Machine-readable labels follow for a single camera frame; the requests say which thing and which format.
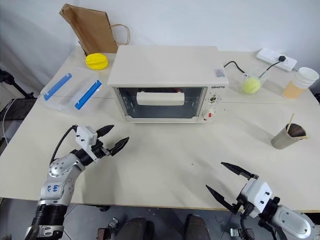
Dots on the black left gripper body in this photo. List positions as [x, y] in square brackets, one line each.
[98, 150]

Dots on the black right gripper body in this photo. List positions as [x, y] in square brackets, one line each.
[241, 203]

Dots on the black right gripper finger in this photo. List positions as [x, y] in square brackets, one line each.
[220, 198]
[237, 170]

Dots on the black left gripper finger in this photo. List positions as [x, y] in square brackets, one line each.
[106, 130]
[119, 146]

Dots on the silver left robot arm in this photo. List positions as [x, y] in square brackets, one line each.
[60, 170]

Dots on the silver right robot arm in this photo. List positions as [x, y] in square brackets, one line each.
[292, 222]

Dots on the cream countertop toaster oven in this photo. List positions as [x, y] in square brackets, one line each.
[162, 65]

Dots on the metal table clamp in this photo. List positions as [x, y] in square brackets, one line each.
[107, 230]
[238, 233]

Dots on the dark rounded shape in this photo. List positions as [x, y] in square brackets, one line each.
[136, 228]
[197, 227]

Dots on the clear box with blue latches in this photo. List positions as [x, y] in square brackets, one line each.
[70, 87]

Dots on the grey metal cup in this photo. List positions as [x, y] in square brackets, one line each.
[285, 140]

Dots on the yellow ribbed plastic squeezer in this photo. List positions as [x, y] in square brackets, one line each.
[97, 62]

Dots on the long wooden stick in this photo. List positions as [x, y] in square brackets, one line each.
[290, 122]

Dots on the yellow-green tennis ball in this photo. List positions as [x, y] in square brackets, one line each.
[250, 85]

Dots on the clear plastic cup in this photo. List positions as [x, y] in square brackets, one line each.
[236, 83]

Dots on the brown paper bag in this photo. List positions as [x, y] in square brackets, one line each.
[92, 30]

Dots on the black tripod stand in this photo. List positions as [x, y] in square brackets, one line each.
[10, 81]

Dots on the stack of white paper cups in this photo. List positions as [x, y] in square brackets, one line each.
[301, 80]

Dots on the white power strip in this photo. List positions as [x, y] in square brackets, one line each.
[270, 58]

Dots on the black power plug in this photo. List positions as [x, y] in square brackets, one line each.
[282, 58]

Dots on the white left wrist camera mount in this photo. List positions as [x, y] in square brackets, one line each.
[85, 137]

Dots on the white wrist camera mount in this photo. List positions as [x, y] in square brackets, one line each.
[257, 193]
[85, 137]

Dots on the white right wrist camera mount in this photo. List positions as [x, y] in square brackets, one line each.
[257, 193]

